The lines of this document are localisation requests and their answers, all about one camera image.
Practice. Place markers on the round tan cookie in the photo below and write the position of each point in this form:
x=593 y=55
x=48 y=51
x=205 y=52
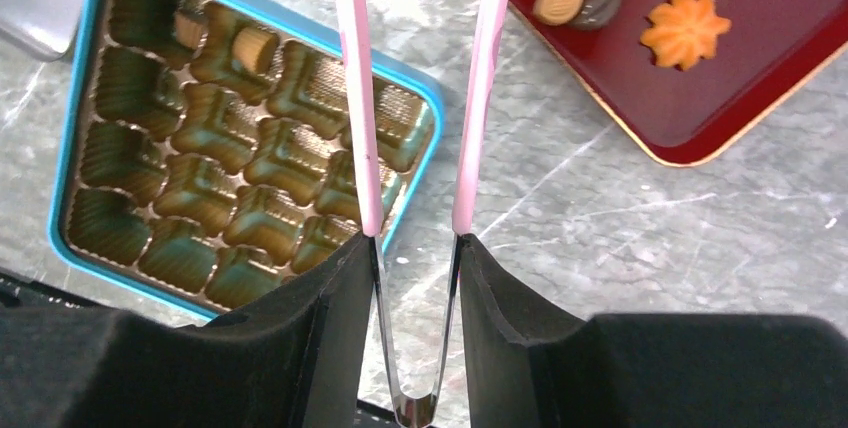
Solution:
x=255 y=49

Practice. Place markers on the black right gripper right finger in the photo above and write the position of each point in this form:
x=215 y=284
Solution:
x=529 y=363

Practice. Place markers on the orange flower cookie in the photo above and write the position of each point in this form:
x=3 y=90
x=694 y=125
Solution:
x=683 y=32

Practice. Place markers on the blue cookie tin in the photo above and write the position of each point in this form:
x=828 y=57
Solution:
x=186 y=178

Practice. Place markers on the pink metal tongs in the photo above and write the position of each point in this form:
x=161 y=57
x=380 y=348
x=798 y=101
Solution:
x=410 y=411

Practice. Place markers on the dark leaf cookie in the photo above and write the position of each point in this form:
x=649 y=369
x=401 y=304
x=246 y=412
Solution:
x=595 y=14

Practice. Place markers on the tan leaf cookie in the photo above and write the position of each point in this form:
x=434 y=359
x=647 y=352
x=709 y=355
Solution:
x=556 y=12

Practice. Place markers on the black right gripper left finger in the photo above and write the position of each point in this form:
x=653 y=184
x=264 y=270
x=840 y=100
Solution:
x=291 y=358

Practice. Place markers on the red lacquer tray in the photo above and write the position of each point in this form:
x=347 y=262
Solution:
x=687 y=78

